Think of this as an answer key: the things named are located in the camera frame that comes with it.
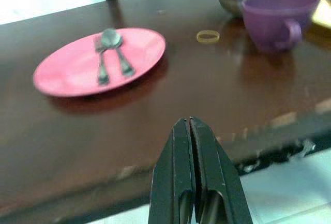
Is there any dark purple cup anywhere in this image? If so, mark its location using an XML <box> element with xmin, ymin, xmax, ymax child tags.
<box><xmin>242</xmin><ymin>0</ymin><xmax>321</xmax><ymax>53</ymax></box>

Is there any yellow dish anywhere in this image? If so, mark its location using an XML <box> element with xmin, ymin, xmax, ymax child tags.
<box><xmin>311</xmin><ymin>0</ymin><xmax>331</xmax><ymax>28</ymax></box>

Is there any metal fork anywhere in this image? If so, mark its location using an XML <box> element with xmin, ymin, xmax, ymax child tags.
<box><xmin>93</xmin><ymin>35</ymin><xmax>111</xmax><ymax>85</ymax></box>

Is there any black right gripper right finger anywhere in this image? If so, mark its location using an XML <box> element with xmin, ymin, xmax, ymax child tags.
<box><xmin>189</xmin><ymin>116</ymin><xmax>250</xmax><ymax>224</ymax></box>

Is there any tan rubber band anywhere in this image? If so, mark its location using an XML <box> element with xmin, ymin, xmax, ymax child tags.
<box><xmin>196</xmin><ymin>29</ymin><xmax>221</xmax><ymax>44</ymax></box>

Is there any pink plate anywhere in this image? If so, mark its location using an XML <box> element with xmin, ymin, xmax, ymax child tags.
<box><xmin>33</xmin><ymin>27</ymin><xmax>167</xmax><ymax>98</ymax></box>

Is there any dark wooden table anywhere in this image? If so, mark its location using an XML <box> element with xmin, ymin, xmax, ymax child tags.
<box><xmin>0</xmin><ymin>0</ymin><xmax>331</xmax><ymax>222</ymax></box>

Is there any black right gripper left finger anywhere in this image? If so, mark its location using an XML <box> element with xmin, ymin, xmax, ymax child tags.
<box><xmin>148</xmin><ymin>117</ymin><xmax>197</xmax><ymax>224</ymax></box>

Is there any metal spoon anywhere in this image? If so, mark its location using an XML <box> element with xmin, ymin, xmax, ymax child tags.
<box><xmin>100</xmin><ymin>28</ymin><xmax>136</xmax><ymax>78</ymax></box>

